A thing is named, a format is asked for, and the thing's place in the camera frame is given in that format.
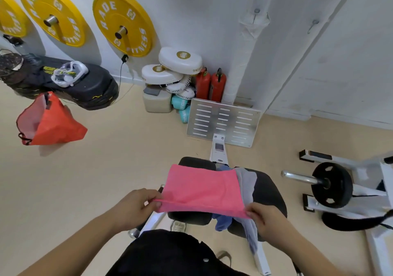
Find person's left hand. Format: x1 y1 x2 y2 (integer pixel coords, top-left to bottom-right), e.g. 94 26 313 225
114 188 163 231

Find person's right hand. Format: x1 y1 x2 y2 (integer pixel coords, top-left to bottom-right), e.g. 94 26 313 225
245 202 297 249

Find pink cloth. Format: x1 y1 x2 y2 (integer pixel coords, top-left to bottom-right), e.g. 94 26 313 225
153 164 251 220

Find person's left forearm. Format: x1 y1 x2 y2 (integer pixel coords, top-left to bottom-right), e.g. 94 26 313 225
18 209 131 276

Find person's right forearm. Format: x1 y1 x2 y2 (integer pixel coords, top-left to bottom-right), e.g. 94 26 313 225
278 233 357 276

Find black padded seat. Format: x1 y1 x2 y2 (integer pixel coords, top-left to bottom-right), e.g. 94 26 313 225
167 156 288 242

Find grey cloth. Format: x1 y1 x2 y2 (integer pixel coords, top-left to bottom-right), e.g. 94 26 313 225
235 167 259 255

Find blue cloth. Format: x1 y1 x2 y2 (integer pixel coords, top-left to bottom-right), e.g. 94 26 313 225
212 165 234 232

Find person's black shorts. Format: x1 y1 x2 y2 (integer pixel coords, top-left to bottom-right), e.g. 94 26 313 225
106 229 250 276

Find chrome plate sleeve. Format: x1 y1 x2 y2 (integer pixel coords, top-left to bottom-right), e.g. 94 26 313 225
281 170 324 185

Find black weight plate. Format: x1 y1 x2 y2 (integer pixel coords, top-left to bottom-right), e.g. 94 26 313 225
311 162 354 209

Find slotted metal foot plate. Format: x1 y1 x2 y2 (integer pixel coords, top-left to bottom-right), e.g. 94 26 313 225
186 98 262 149

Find beige storage box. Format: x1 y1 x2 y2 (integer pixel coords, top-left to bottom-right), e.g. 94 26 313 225
142 86 173 113

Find small white lettered pad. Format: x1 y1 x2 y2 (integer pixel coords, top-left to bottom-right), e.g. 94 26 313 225
174 87 196 101
166 75 193 93

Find red fire extinguisher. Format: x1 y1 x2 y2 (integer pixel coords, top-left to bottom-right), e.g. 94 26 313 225
195 67 212 100
209 68 227 103

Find large white round pad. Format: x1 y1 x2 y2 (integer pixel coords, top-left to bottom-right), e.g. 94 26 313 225
141 64 184 86
158 47 203 76

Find white plastic bag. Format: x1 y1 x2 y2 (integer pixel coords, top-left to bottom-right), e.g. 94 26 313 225
50 61 89 88

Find yellow weight plate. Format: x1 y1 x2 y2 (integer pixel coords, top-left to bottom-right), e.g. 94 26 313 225
92 0 157 58
0 0 30 38
17 0 88 47

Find camouflage cap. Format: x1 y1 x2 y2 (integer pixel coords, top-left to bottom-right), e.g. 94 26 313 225
0 49 24 85

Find orange drawstring bag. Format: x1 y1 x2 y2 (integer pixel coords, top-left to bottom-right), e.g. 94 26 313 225
16 91 88 146

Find white weight machine frame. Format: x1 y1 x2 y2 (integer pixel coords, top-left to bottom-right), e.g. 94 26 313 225
299 149 393 276

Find black plug with cable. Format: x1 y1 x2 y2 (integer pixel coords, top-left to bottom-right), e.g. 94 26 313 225
111 54 135 105

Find black wall bracket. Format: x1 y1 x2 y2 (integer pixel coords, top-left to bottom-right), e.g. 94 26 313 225
2 34 24 47

